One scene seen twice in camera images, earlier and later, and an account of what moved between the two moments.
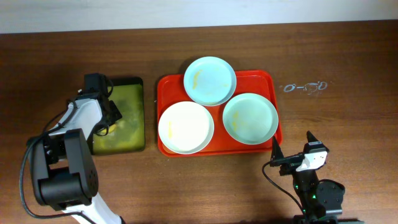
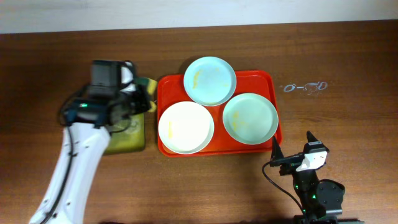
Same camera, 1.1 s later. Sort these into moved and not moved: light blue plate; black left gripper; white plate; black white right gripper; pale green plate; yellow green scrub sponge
Moved: black left gripper; yellow green scrub sponge
Not moved: light blue plate; black white right gripper; white plate; pale green plate
